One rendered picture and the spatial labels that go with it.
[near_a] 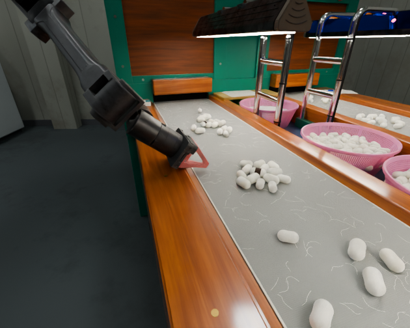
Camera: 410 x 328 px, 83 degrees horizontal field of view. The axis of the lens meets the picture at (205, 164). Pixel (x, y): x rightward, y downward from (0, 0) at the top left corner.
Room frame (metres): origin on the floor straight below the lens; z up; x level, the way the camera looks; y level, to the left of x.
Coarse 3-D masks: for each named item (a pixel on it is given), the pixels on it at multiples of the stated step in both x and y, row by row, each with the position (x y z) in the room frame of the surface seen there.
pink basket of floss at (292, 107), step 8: (240, 104) 1.06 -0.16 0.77; (248, 104) 1.17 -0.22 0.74; (264, 104) 1.19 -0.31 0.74; (272, 104) 1.18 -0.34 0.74; (288, 104) 1.13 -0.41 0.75; (296, 104) 1.07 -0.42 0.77; (264, 112) 0.96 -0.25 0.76; (272, 112) 0.94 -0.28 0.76; (288, 112) 0.96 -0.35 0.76; (288, 120) 0.99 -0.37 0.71
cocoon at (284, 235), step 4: (280, 232) 0.27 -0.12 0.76; (284, 232) 0.27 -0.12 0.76; (288, 232) 0.27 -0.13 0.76; (292, 232) 0.27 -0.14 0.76; (280, 236) 0.27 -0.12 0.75; (284, 236) 0.26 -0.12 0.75; (288, 236) 0.26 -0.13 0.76; (292, 236) 0.26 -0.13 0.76; (296, 236) 0.26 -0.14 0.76; (280, 240) 0.26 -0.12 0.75; (284, 240) 0.26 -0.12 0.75; (288, 240) 0.26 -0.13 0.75; (292, 240) 0.26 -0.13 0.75; (296, 240) 0.26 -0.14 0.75
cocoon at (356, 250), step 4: (352, 240) 0.25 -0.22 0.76; (356, 240) 0.25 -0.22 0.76; (360, 240) 0.25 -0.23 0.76; (352, 244) 0.25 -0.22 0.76; (356, 244) 0.24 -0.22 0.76; (360, 244) 0.24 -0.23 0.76; (364, 244) 0.24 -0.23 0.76; (348, 248) 0.24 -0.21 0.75; (352, 248) 0.24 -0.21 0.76; (356, 248) 0.24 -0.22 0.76; (360, 248) 0.23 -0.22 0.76; (364, 248) 0.24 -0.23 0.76; (348, 252) 0.24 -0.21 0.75; (352, 252) 0.23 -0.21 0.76; (356, 252) 0.23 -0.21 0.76; (360, 252) 0.23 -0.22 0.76; (364, 252) 0.23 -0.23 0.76; (352, 256) 0.23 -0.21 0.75; (356, 256) 0.23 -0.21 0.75; (360, 256) 0.23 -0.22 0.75; (364, 256) 0.23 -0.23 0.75; (356, 260) 0.23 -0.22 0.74; (360, 260) 0.23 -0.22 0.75
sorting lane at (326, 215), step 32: (224, 160) 0.55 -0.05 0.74; (256, 160) 0.55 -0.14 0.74; (288, 160) 0.55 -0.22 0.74; (224, 192) 0.40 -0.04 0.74; (256, 192) 0.40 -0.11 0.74; (288, 192) 0.40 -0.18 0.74; (320, 192) 0.40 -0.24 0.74; (352, 192) 0.40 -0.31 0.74; (224, 224) 0.31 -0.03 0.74; (256, 224) 0.31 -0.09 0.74; (288, 224) 0.31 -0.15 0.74; (320, 224) 0.31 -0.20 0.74; (352, 224) 0.31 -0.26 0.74; (384, 224) 0.31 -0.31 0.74; (256, 256) 0.24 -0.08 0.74; (288, 256) 0.24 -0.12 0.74; (320, 256) 0.24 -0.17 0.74; (288, 288) 0.19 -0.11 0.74; (320, 288) 0.19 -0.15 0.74; (352, 288) 0.19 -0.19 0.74; (288, 320) 0.15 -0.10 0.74; (352, 320) 0.15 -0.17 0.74; (384, 320) 0.15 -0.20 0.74
